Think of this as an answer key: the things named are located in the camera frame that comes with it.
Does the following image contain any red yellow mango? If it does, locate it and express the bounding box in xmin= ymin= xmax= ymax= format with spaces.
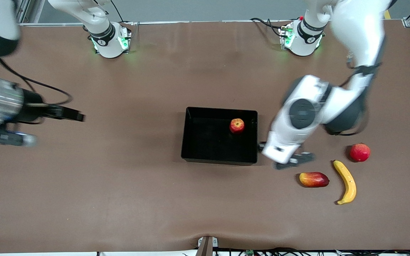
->
xmin=299 ymin=172 xmax=330 ymax=188

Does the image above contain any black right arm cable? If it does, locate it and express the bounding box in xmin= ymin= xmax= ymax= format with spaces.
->
xmin=0 ymin=58 xmax=73 ymax=106

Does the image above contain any black base cable bundle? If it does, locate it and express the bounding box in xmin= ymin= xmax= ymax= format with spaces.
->
xmin=250 ymin=17 xmax=298 ymax=38

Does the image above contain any black plastic box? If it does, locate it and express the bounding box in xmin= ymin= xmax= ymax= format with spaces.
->
xmin=181 ymin=107 xmax=259 ymax=166

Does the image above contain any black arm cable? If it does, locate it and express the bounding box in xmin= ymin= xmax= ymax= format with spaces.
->
xmin=328 ymin=50 xmax=369 ymax=137
xmin=0 ymin=58 xmax=73 ymax=106

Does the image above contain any small red yellow apple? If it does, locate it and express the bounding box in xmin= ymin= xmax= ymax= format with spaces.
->
xmin=229 ymin=118 xmax=246 ymax=134

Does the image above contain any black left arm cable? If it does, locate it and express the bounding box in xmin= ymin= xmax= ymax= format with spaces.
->
xmin=328 ymin=50 xmax=369 ymax=137

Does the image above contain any yellow banana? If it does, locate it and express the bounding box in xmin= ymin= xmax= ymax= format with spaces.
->
xmin=333 ymin=160 xmax=357 ymax=205

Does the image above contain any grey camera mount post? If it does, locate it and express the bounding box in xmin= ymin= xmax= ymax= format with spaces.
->
xmin=195 ymin=236 xmax=219 ymax=256

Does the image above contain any round red apple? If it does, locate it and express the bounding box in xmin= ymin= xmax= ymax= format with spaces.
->
xmin=349 ymin=143 xmax=371 ymax=162

